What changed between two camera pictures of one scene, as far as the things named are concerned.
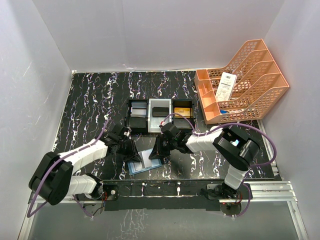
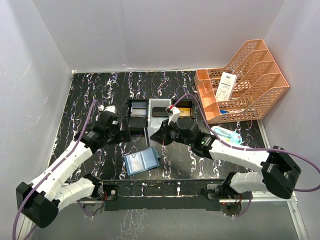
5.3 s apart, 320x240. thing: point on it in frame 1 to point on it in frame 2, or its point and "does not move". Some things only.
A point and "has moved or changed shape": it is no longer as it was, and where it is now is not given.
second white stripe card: (138, 109) does not move
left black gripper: (125, 145) to (125, 129)
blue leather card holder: (137, 167) has moved or changed shape
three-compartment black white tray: (150, 114) does not move
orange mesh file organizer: (244, 90) does not move
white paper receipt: (226, 86) does not move
